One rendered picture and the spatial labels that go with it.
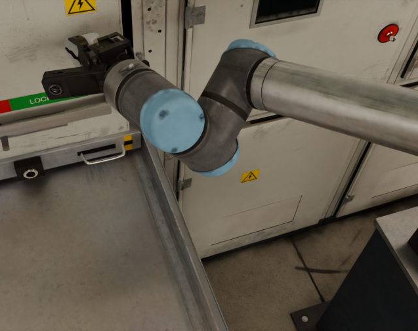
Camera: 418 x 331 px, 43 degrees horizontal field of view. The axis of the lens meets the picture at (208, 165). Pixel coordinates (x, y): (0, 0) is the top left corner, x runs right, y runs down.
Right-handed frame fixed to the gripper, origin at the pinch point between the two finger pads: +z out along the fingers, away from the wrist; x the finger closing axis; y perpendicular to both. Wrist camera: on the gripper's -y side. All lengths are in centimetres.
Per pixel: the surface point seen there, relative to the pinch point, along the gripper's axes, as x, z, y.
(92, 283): -43.7, -17.7, -13.7
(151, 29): -4.2, 1.8, 19.5
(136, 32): -4.2, 3.1, 16.4
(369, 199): -111, 4, 106
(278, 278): -125, 5, 59
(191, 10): -0.9, -2.6, 27.2
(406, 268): -62, -48, 53
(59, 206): -38.2, 2.8, -11.0
